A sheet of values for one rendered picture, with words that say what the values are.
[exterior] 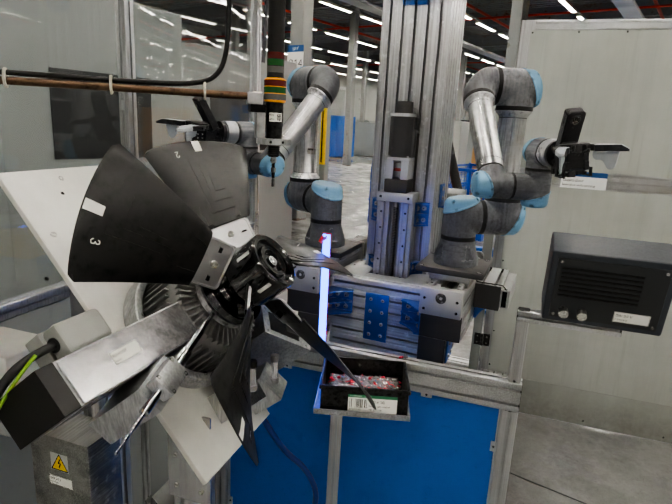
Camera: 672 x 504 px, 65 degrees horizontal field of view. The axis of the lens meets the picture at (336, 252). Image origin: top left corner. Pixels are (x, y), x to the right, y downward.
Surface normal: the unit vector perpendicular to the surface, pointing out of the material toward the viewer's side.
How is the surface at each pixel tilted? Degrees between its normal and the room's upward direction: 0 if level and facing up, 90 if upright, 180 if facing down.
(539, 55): 90
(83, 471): 90
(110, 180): 72
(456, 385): 90
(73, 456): 90
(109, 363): 50
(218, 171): 41
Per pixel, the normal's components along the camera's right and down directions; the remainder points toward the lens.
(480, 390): -0.33, 0.21
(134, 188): 0.74, -0.07
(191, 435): 0.76, -0.53
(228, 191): 0.19, -0.56
